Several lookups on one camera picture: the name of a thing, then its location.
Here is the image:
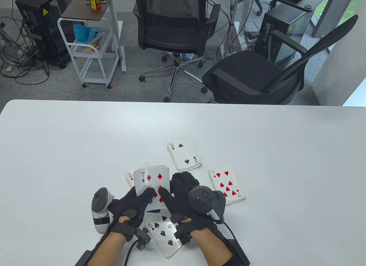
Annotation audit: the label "black chair base with casters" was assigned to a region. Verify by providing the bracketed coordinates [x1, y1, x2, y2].
[253, 0, 278, 17]

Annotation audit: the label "pile of face-up diamonds cards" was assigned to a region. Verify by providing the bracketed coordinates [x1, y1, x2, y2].
[125, 161, 151, 187]

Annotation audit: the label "black glove cable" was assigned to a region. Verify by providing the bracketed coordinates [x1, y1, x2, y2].
[223, 222, 238, 243]
[124, 240, 140, 266]

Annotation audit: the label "black mesh back office chair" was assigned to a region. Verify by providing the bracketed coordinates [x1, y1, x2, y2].
[132, 0, 222, 103]

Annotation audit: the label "black forearm strap pack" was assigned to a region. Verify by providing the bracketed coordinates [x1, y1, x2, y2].
[206, 240, 250, 266]
[75, 250, 93, 266]

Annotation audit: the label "blue plastic bowl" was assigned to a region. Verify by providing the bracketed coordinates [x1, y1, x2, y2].
[73, 24, 101, 45]

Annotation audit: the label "dark office desk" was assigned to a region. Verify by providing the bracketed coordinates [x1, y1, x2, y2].
[253, 0, 325, 11]

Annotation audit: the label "black left forearm strap pack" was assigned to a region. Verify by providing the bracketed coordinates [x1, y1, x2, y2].
[75, 250, 93, 266]

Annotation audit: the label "pile of face-up hearts cards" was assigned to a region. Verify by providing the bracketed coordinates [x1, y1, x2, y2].
[208, 167, 246, 206]

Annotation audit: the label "black left glove cable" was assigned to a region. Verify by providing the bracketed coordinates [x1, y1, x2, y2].
[124, 240, 140, 266]

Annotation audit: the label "person's left hand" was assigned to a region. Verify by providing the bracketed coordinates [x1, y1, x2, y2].
[106, 187, 161, 242]

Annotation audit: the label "person's right hand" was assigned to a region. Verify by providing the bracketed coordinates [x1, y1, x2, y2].
[158, 172, 227, 245]

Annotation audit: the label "pile of face-up clubs cards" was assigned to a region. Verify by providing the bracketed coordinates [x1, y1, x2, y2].
[167, 137, 203, 173]

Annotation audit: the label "black computer tower yellow sticker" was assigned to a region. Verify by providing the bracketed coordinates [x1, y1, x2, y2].
[15, 0, 78, 69]

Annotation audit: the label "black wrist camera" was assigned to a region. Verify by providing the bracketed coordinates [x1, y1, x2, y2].
[135, 228, 152, 251]
[174, 223, 191, 245]

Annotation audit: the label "brown top white side table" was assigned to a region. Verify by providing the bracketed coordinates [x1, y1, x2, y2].
[61, 0, 127, 73]

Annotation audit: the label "black padded office chair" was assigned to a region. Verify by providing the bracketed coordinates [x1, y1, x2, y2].
[202, 15, 359, 105]

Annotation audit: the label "white wire rolling cart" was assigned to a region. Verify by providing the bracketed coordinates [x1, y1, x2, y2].
[57, 17, 120, 89]

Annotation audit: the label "stack of red-backed playing cards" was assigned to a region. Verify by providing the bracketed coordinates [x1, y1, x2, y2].
[134, 165, 171, 213]

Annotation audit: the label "person's right forearm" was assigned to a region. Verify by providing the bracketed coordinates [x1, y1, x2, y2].
[190, 229, 232, 266]

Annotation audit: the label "black right glove cable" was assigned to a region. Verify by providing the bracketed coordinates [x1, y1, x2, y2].
[223, 222, 238, 243]

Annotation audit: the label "red diamonds playing card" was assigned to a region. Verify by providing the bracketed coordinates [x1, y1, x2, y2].
[139, 165, 171, 212]

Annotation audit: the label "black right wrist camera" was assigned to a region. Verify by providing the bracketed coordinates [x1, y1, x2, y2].
[174, 223, 191, 245]

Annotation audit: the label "grey left hand controller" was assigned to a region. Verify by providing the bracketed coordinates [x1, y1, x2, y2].
[91, 187, 115, 234]

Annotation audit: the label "person's left forearm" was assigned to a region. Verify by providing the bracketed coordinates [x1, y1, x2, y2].
[87, 232, 128, 266]

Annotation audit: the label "black right forearm strap pack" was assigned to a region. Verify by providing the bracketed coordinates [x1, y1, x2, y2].
[206, 240, 250, 266]

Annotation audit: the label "black glass side computer tower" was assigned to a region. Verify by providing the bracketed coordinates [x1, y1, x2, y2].
[253, 5, 314, 70]

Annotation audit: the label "pile of face-up spades cards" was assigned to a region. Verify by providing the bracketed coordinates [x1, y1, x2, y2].
[144, 211, 186, 259]

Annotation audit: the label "tangle of black floor cables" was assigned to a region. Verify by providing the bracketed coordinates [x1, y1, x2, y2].
[0, 16, 51, 85]

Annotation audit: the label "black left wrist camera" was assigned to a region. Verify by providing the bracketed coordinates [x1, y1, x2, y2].
[135, 228, 152, 251]

